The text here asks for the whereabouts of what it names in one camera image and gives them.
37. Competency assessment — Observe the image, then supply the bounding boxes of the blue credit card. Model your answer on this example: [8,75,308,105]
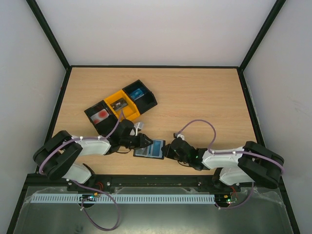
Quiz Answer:
[146,139,164,158]

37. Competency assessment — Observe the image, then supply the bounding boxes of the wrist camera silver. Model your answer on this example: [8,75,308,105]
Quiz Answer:
[173,133,185,140]
[130,122,144,136]

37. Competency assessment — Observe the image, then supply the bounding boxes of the black cage frame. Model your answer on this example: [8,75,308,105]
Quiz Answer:
[7,0,300,234]

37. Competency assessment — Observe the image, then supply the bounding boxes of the black bin right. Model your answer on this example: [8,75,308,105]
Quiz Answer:
[122,79,157,114]

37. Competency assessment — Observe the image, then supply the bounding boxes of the black card in bin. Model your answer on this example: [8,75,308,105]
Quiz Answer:
[111,98,128,112]

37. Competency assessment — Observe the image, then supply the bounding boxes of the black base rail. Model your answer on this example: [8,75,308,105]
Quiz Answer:
[24,173,283,193]

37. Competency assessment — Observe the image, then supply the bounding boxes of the black leather card holder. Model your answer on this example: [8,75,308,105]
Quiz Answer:
[133,139,165,159]

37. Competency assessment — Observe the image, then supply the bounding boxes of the yellow bin middle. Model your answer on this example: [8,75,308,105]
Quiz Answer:
[104,90,140,120]

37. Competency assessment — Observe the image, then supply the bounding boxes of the grey slotted cable duct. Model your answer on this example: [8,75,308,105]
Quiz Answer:
[30,194,215,204]

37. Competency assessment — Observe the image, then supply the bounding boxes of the black bin left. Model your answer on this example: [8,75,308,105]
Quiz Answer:
[84,100,118,137]

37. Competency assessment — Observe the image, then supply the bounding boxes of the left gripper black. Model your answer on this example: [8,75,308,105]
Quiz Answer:
[120,133,153,150]

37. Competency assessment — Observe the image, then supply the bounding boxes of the red white card in bin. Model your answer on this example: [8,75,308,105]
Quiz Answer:
[90,109,109,124]

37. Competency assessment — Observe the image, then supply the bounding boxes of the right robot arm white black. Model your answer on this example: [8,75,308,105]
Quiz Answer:
[162,137,284,191]

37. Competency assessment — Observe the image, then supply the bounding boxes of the black bin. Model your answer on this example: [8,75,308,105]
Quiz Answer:
[84,100,118,137]
[122,79,157,114]

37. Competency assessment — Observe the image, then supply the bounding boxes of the blue card in bin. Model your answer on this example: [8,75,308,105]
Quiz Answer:
[130,88,144,101]

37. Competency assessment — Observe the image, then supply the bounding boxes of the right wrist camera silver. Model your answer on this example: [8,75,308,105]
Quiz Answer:
[173,133,185,140]

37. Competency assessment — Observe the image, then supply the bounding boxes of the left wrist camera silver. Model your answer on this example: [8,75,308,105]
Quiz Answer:
[130,122,144,136]

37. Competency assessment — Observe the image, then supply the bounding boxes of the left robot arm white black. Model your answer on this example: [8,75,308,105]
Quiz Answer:
[33,119,153,184]

